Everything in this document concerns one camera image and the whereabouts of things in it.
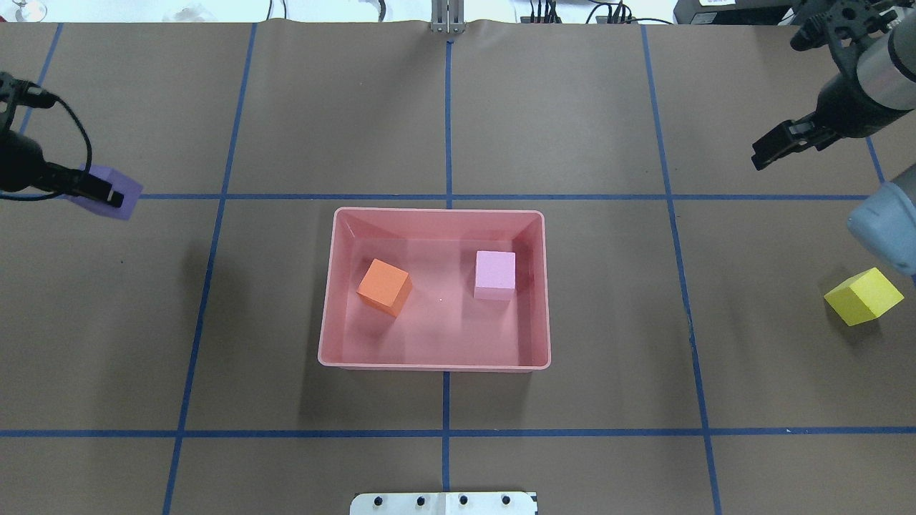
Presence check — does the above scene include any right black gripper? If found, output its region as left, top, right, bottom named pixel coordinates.
left=751, top=73, right=895, bottom=171

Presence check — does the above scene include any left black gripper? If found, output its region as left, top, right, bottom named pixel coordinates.
left=1, top=131, right=125, bottom=208

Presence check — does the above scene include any purple foam cube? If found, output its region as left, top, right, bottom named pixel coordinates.
left=64, top=165, right=144, bottom=221

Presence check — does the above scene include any pink foam cube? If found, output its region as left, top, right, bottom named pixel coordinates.
left=472, top=250, right=516, bottom=301

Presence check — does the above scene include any orange foam cube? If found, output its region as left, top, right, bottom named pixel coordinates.
left=356, top=260, right=413, bottom=317

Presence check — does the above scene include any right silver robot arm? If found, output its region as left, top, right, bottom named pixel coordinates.
left=751, top=1, right=915, bottom=277

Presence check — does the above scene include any pink plastic bin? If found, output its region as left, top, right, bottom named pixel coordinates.
left=317, top=207, right=552, bottom=373

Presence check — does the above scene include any yellow foam cube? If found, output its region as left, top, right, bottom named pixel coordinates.
left=822, top=268, right=904, bottom=326

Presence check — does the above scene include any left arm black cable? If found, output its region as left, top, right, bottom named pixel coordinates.
left=0, top=96, right=94, bottom=202

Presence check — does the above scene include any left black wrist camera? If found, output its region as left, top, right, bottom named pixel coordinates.
left=1, top=72, right=58, bottom=132

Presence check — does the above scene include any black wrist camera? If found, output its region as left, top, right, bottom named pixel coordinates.
left=1, top=72, right=58, bottom=132
left=789, top=1, right=912, bottom=74

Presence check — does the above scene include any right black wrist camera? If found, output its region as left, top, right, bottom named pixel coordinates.
left=789, top=1, right=912, bottom=74

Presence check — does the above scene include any aluminium frame post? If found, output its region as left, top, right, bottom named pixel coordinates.
left=429, top=0, right=467, bottom=35

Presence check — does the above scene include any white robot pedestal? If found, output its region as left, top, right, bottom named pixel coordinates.
left=349, top=491, right=539, bottom=514

